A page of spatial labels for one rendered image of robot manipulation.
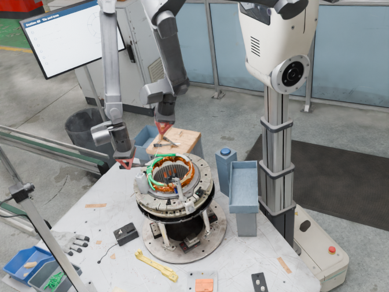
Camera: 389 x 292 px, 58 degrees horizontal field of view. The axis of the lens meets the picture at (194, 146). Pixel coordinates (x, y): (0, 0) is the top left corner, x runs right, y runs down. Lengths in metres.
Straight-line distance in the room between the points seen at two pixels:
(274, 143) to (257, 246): 0.44
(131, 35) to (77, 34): 1.35
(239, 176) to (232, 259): 0.34
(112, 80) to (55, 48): 0.94
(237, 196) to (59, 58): 1.32
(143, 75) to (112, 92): 2.39
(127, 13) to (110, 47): 2.17
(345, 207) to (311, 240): 0.61
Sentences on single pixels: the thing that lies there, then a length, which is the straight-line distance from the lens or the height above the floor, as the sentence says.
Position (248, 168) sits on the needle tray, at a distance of 1.53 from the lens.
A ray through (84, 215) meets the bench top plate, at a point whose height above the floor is 0.78.
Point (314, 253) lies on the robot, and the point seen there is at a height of 0.26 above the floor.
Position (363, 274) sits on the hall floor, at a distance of 2.49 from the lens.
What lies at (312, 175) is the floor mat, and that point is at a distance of 2.97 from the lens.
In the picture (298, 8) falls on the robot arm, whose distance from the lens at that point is 1.02.
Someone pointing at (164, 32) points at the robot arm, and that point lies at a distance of 0.79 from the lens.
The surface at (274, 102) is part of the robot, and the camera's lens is 1.44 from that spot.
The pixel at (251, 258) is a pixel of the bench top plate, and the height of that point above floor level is 0.78.
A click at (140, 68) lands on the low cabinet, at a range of 3.64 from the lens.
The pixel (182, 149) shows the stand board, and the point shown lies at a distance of 1.61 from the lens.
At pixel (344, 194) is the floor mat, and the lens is 2.87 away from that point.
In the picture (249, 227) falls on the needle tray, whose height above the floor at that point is 0.84.
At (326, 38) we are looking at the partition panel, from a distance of 3.37.
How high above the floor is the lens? 2.06
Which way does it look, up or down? 38 degrees down
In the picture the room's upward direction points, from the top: 11 degrees counter-clockwise
